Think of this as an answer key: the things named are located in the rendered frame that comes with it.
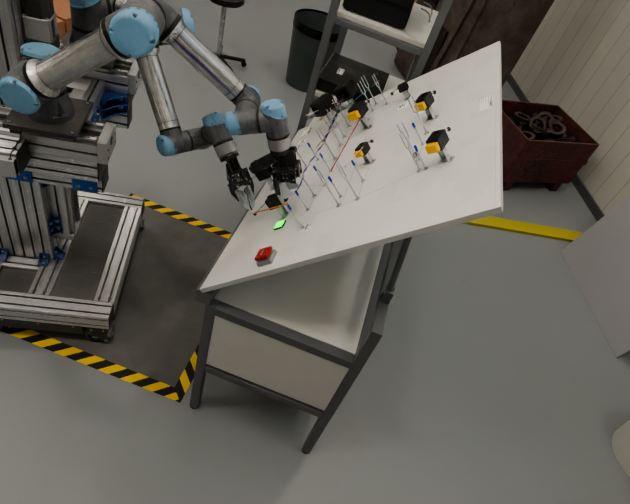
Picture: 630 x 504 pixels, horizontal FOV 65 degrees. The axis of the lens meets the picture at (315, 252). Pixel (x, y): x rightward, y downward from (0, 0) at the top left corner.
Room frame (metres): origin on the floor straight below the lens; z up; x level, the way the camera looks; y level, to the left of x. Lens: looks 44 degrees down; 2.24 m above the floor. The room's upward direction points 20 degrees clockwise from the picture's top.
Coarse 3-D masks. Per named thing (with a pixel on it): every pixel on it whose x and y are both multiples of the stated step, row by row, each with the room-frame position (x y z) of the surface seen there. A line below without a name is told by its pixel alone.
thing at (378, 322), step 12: (396, 252) 1.44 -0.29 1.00; (384, 276) 1.30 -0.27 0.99; (384, 288) 1.23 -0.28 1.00; (384, 300) 1.17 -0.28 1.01; (384, 312) 1.13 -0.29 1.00; (372, 324) 1.07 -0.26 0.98; (384, 324) 1.08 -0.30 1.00; (372, 336) 1.03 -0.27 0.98; (360, 348) 1.04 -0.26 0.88; (372, 348) 1.03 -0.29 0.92; (360, 360) 1.03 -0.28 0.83
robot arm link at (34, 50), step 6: (30, 42) 1.32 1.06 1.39; (36, 42) 1.33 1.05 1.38; (24, 48) 1.27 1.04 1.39; (30, 48) 1.28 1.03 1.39; (36, 48) 1.29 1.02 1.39; (42, 48) 1.30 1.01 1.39; (48, 48) 1.32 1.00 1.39; (54, 48) 1.33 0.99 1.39; (24, 54) 1.25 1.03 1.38; (30, 54) 1.25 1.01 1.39; (36, 54) 1.25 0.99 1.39; (42, 54) 1.26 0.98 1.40; (48, 54) 1.28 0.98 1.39
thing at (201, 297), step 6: (258, 192) 1.65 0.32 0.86; (246, 210) 1.51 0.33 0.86; (240, 222) 1.43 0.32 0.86; (228, 240) 1.31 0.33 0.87; (222, 252) 1.24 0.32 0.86; (216, 258) 1.21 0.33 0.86; (210, 270) 1.14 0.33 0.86; (198, 288) 1.05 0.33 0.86; (198, 294) 1.04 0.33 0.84; (204, 294) 1.04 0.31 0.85; (210, 294) 1.04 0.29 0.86; (198, 300) 1.04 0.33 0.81; (204, 300) 1.04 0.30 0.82; (210, 300) 1.04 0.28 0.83
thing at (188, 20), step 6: (114, 0) 1.82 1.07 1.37; (120, 0) 1.82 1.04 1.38; (126, 0) 1.82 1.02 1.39; (114, 6) 1.81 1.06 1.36; (120, 6) 1.81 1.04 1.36; (180, 12) 1.66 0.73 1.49; (186, 12) 1.68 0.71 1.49; (186, 18) 1.65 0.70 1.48; (192, 18) 1.68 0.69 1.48; (186, 24) 1.64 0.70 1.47; (192, 24) 1.66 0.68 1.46; (192, 30) 1.66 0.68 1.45
